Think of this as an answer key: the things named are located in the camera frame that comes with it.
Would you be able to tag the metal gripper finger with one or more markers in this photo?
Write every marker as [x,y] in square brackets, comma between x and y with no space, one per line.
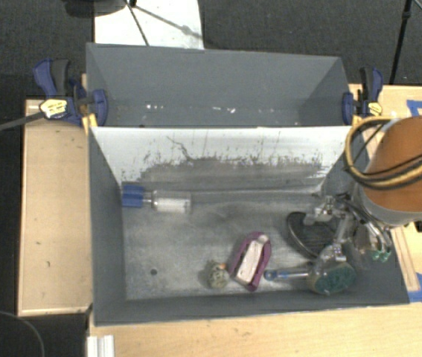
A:
[324,207]
[332,253]

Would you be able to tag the purple holder with white block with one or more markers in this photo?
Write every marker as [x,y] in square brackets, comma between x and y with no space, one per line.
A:
[249,260]

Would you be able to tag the small beige speckled ball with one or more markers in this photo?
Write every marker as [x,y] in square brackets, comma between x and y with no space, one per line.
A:
[218,274]

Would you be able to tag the clear tube with blue cap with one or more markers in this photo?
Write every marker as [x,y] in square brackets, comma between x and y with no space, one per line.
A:
[166,200]

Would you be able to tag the grey metal bin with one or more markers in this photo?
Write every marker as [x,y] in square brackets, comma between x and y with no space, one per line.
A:
[195,87]

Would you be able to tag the pale wood board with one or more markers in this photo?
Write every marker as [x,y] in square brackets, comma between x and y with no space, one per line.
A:
[54,218]

